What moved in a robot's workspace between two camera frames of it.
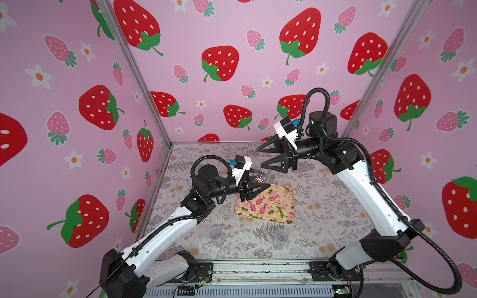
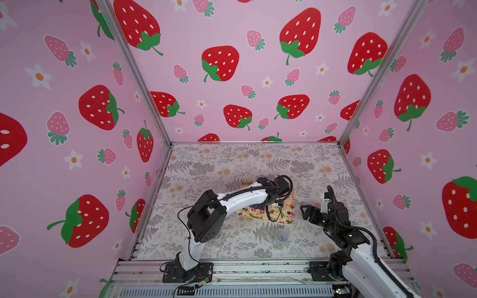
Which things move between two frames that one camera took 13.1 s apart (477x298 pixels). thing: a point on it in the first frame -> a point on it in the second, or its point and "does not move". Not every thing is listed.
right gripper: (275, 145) -> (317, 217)
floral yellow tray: (275, 204) does not move
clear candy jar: (281, 238) does not move
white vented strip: (243, 292) does not move
